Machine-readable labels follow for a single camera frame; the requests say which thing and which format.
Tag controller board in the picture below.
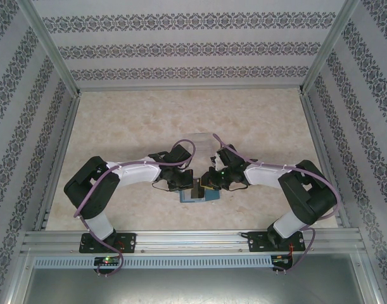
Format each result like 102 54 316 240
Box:
94 256 121 267
271 253 294 266

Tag aluminium frame post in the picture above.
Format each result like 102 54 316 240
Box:
299 0 360 94
17 0 82 96

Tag clear plastic card box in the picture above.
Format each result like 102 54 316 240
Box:
183 132 220 156

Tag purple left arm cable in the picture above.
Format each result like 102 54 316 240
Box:
73 139 199 279

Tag grey metal shelf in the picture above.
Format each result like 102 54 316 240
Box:
22 267 365 304

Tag aluminium mounting rail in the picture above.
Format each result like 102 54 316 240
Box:
20 230 367 255

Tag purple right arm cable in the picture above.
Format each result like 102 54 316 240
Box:
212 132 342 277

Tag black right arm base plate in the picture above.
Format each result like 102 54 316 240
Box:
246 231 307 253

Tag left controller board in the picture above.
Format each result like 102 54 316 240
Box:
94 256 121 267

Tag right controller board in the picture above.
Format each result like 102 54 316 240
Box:
271 253 294 266

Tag black VIP card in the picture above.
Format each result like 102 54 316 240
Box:
191 179 204 200

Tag thin black right camera cable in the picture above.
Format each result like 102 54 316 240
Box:
226 180 248 191

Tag slotted grey cable duct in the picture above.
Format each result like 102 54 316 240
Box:
33 255 273 269

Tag teal leather card holder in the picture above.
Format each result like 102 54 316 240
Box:
179 186 221 203

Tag thin black left camera cable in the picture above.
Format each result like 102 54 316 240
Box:
151 179 174 193

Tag aluminium side frame rail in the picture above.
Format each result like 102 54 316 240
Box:
299 91 351 229
34 93 82 232

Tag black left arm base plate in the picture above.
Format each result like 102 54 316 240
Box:
80 232 137 254

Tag thin black camera cable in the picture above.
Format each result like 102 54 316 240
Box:
226 180 248 191
151 179 174 193

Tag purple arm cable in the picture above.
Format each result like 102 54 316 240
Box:
212 132 342 277
73 139 199 279

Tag aluminium rear frame rail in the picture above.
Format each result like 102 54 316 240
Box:
77 84 303 93

